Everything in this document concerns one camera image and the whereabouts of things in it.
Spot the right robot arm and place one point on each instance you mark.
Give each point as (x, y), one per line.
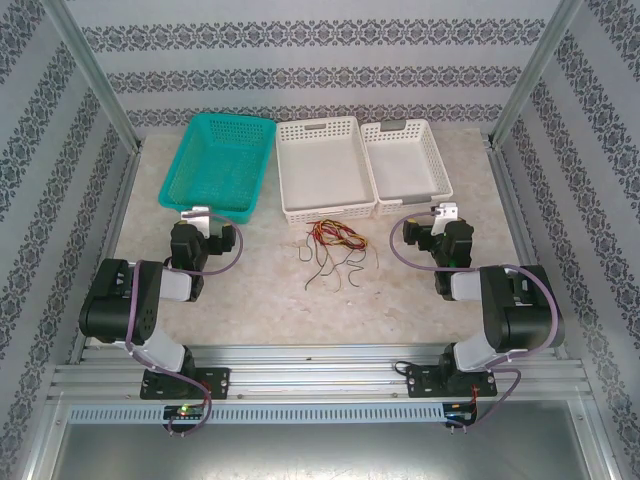
(520, 310)

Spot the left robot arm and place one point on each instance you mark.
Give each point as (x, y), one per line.
(120, 300)

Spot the small white plastic basket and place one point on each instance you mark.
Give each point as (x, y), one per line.
(405, 165)

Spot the teal plastic basket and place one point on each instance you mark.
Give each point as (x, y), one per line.
(220, 160)

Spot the large white plastic basket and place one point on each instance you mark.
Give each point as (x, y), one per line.
(325, 170)

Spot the small circuit board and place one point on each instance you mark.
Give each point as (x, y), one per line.
(457, 412)
(185, 411)

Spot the grey metal panel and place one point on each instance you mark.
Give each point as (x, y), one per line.
(320, 450)

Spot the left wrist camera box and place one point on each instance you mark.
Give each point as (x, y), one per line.
(196, 216)

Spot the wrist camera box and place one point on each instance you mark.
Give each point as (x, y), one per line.
(196, 216)
(445, 212)

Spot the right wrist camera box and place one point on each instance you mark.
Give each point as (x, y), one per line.
(445, 212)

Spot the aluminium side rail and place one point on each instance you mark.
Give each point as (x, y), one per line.
(512, 200)
(111, 250)

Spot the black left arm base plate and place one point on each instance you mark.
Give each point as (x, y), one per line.
(220, 382)

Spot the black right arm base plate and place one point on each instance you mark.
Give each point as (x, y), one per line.
(420, 382)

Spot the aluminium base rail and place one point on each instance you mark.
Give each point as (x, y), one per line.
(310, 375)

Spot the aluminium frame post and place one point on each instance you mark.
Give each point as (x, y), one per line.
(97, 75)
(534, 75)

